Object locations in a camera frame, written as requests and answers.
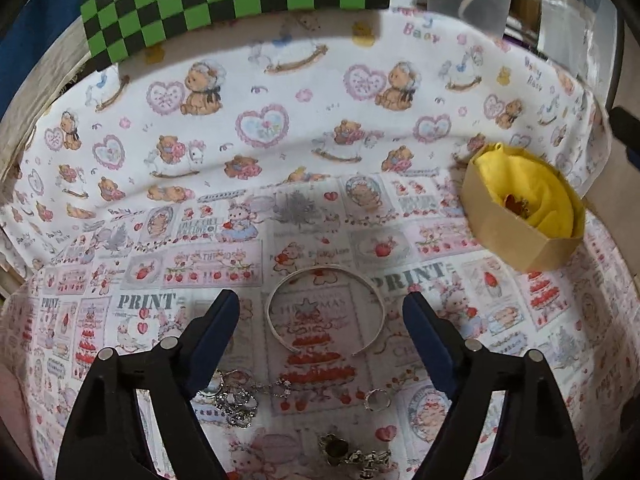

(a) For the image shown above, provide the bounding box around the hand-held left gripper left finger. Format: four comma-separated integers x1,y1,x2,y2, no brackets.
55,289,241,480

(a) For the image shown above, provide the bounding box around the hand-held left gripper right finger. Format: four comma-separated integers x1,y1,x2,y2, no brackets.
401,291,585,480

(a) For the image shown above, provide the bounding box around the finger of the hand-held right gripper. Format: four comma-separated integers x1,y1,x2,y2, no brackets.
611,106,640,147

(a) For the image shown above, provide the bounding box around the silver bangle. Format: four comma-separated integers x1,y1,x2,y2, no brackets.
265,266,387,358

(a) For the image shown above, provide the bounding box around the tan cardboard jewelry box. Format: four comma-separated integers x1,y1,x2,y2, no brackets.
460,142,587,273

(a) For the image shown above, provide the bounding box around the yellow cloth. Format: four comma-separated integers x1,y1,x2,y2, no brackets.
472,144,576,238

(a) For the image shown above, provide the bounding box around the red gold pendant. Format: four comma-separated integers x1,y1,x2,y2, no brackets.
505,192,533,217

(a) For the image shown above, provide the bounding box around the dark metal charm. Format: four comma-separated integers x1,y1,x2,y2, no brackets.
319,432,351,466

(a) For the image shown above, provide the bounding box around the green black checkered box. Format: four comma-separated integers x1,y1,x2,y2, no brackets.
77,0,393,72

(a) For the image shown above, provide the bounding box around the silver chain necklace pile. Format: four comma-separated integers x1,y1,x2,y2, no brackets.
200,367,293,428

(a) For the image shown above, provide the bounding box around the silver ring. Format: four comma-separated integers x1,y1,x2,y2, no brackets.
364,389,392,411

